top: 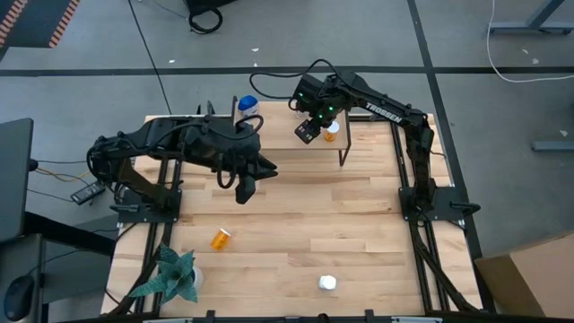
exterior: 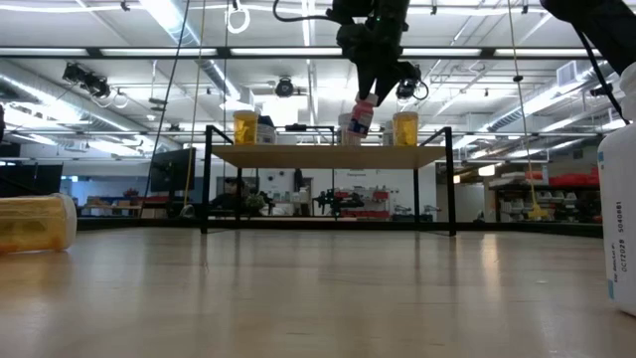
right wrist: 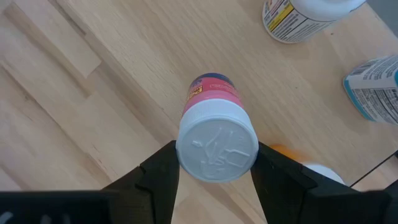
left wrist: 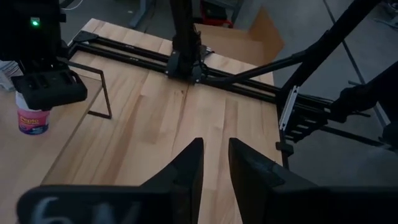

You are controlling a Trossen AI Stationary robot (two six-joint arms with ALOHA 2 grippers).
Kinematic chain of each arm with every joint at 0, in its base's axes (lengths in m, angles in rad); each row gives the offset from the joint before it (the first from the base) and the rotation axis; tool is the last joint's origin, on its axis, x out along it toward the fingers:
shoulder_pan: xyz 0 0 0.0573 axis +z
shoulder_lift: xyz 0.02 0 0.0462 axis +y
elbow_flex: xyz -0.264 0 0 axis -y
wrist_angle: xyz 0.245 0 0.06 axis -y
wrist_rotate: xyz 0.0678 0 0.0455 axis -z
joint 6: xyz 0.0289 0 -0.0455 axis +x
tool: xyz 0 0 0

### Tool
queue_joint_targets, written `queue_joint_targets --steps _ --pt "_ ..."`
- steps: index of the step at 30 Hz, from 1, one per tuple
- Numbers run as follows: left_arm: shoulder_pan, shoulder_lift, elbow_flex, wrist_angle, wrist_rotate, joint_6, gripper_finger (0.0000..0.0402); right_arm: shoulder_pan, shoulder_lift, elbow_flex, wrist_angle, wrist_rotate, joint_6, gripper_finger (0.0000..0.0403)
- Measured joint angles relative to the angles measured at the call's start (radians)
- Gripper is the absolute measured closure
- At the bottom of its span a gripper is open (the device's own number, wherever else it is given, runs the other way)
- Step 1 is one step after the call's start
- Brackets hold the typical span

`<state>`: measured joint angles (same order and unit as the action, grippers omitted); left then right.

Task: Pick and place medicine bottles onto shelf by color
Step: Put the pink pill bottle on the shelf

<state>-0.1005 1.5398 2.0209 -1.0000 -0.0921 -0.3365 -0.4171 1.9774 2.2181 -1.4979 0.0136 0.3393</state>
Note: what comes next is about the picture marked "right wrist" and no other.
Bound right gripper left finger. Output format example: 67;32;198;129
104;140;180;224

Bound red bottle white cap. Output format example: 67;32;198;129
175;73;259;184

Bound wooden shelf black metal legs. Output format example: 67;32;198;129
55;0;398;224

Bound orange pill vial white cap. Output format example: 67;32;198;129
269;144;346;186

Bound white bottle teal-edged label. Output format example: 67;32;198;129
343;55;398;126

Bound white aspirin bottle green label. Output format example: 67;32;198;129
262;0;368;44

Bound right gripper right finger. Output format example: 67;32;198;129
250;142;351;224

